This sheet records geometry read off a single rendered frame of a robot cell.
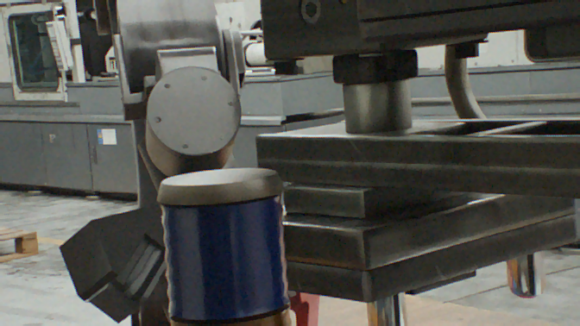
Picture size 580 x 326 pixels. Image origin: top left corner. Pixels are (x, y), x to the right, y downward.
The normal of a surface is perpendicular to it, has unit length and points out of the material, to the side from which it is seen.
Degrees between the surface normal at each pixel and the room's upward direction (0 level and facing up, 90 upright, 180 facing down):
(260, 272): 76
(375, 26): 90
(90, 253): 92
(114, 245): 63
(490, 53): 90
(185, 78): 68
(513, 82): 90
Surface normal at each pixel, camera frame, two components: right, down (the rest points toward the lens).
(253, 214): 0.51, -0.19
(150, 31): 0.07, -0.60
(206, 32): 0.11, -0.41
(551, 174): -0.71, 0.13
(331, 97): 0.65, 0.04
